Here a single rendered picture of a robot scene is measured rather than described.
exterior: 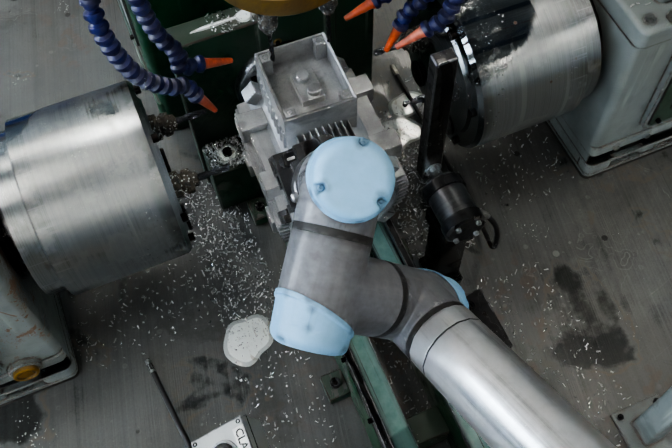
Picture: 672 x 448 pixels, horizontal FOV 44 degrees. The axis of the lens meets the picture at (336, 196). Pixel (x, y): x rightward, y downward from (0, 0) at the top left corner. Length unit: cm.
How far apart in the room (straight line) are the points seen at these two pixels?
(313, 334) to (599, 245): 76
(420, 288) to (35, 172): 50
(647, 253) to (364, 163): 79
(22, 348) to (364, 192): 65
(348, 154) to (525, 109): 53
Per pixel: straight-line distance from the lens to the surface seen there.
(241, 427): 97
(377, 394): 114
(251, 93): 117
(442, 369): 78
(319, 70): 115
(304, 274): 73
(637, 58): 124
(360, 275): 75
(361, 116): 116
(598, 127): 136
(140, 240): 109
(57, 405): 133
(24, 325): 117
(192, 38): 116
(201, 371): 130
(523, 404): 74
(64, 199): 106
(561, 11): 119
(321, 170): 71
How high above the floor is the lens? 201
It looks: 60 degrees down
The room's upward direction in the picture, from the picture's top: 2 degrees counter-clockwise
